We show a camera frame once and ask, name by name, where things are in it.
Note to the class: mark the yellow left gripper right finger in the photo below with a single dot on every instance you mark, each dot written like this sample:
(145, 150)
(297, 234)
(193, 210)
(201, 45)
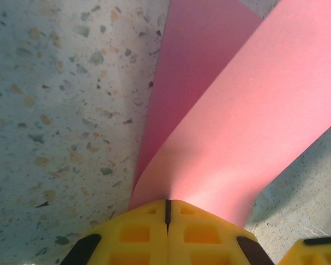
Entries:
(204, 240)

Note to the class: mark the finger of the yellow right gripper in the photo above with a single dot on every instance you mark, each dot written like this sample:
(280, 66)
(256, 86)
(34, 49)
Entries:
(317, 255)

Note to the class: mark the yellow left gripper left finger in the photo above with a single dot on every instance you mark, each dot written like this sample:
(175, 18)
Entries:
(132, 243)

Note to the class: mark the pink square paper sheet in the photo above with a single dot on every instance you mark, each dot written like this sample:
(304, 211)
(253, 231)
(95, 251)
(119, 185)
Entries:
(209, 124)

